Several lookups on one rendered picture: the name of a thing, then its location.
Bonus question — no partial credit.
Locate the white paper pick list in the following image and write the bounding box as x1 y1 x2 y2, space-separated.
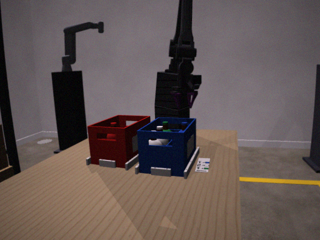
195 158 210 173

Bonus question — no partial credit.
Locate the blue plastic crate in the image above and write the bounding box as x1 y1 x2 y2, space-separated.
137 117 196 177

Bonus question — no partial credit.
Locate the blue bottle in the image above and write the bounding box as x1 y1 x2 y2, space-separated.
179 122 188 133

